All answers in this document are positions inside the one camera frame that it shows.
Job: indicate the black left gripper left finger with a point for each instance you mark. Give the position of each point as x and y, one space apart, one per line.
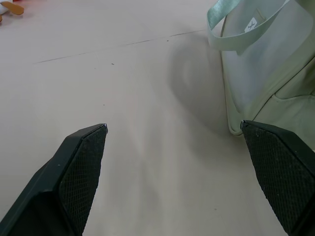
66 182

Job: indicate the pale green tote bag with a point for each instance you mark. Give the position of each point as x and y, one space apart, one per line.
268 71

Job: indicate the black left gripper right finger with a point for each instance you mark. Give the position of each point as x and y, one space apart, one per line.
283 162

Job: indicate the white and orange plush toy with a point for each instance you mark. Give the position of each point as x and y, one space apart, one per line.
8 8

